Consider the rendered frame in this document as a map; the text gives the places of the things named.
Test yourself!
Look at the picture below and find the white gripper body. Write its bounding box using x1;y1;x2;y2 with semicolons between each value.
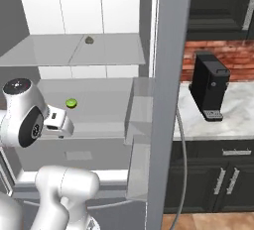
43;114;75;140

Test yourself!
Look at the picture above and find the bright green round fruit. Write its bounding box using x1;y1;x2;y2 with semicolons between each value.
64;97;78;109

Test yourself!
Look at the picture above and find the grey fridge shelf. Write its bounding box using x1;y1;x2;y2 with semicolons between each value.
35;77;135;140

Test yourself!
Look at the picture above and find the grey fridge drawer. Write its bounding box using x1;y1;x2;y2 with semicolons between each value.
14;137;134;173

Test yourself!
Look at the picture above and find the grey fridge door bin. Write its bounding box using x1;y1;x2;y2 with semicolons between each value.
123;76;156;203

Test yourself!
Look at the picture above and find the glass fridge shelf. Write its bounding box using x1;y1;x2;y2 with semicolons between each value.
0;33;147;67

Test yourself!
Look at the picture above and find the grey open fridge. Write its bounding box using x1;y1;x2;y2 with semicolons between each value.
0;0;194;230

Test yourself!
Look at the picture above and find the grey fridge door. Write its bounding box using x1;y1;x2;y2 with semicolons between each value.
145;0;194;230

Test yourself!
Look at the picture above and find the dark drawer front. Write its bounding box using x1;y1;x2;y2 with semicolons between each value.
170;140;254;165

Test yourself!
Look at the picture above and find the dark cupboard door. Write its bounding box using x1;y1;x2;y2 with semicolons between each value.
219;162;254;213
164;163;228;214

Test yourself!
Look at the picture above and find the black coffee machine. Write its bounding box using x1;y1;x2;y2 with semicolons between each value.
189;51;231;123

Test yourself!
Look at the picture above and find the grey curved fridge door handle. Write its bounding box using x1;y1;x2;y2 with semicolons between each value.
168;105;189;230

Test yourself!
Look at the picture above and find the silver cupboard door handle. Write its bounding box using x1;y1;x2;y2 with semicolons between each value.
226;167;241;196
213;167;227;196

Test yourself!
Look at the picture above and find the silver drawer handle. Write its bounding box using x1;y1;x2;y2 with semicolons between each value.
221;148;253;157

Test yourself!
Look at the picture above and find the dark wall cupboard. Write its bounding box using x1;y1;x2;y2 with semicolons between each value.
186;0;254;42

